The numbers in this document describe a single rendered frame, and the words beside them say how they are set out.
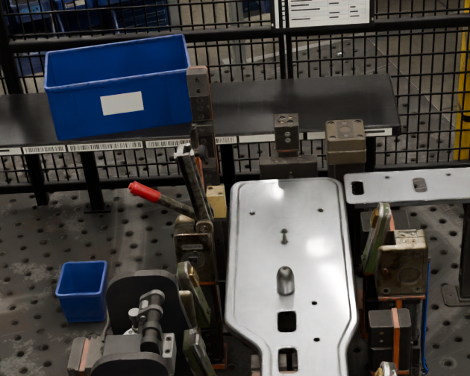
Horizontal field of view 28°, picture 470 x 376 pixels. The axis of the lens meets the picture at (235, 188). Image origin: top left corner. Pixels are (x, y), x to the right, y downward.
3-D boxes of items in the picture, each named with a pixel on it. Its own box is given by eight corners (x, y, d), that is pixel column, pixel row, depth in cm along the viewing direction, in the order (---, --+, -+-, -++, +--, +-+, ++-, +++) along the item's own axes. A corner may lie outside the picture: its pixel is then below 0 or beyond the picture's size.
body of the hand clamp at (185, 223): (226, 369, 187) (210, 233, 167) (192, 370, 188) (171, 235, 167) (227, 347, 192) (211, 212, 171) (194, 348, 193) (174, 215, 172)
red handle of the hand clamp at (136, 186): (211, 223, 166) (130, 188, 162) (205, 232, 167) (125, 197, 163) (212, 209, 170) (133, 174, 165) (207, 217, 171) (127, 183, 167)
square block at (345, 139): (365, 274, 206) (366, 139, 185) (329, 276, 207) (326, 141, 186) (362, 251, 213) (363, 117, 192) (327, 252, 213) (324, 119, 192)
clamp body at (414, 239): (431, 392, 179) (441, 254, 158) (369, 394, 180) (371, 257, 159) (424, 356, 186) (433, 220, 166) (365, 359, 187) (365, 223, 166)
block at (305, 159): (321, 271, 208) (317, 161, 191) (267, 274, 209) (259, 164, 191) (320, 262, 211) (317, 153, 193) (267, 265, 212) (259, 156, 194)
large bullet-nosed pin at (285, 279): (295, 301, 161) (294, 272, 157) (277, 302, 161) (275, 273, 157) (295, 289, 163) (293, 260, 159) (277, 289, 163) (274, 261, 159)
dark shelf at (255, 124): (401, 136, 195) (401, 124, 194) (-21, 158, 201) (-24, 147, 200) (389, 83, 213) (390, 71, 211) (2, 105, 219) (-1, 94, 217)
